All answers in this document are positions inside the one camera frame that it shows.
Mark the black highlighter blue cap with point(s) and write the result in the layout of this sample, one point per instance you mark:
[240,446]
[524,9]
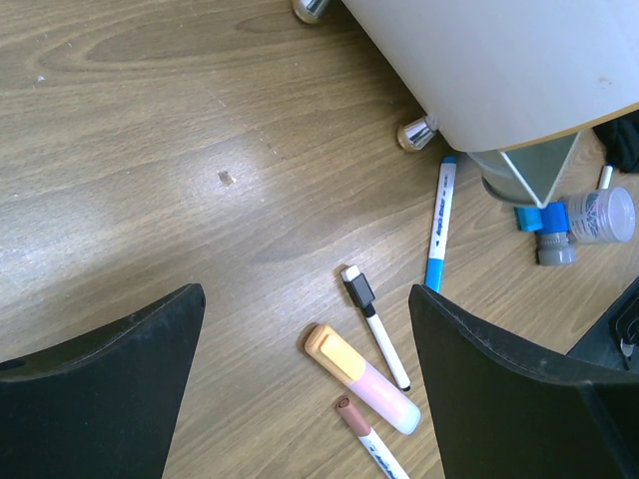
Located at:
[528,219]

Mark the white marker dark blue cap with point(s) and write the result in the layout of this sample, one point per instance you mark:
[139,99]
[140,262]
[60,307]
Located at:
[605,177]

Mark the white marker brown cap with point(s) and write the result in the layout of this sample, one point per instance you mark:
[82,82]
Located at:
[369,439]

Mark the black cloth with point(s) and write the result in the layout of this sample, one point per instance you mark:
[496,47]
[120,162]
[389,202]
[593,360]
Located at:
[620,140]

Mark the clear jar of paper clips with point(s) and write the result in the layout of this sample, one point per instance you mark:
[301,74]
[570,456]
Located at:
[601,216]

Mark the white marker black cap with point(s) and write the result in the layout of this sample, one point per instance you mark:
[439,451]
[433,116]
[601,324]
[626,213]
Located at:
[362,296]

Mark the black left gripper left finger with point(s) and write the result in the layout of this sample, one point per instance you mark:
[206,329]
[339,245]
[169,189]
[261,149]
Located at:
[103,404]

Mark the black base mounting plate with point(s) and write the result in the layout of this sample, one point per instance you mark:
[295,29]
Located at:
[613,339]

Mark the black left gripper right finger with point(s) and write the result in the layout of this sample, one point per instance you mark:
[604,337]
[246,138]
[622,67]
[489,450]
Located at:
[505,407]

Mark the white rounded drawer organizer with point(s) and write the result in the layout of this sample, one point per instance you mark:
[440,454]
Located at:
[509,83]

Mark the pink highlighter orange cap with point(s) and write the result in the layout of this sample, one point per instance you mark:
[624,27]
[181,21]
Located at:
[343,362]

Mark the white marker light blue cap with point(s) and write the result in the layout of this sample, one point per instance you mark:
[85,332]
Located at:
[440,224]

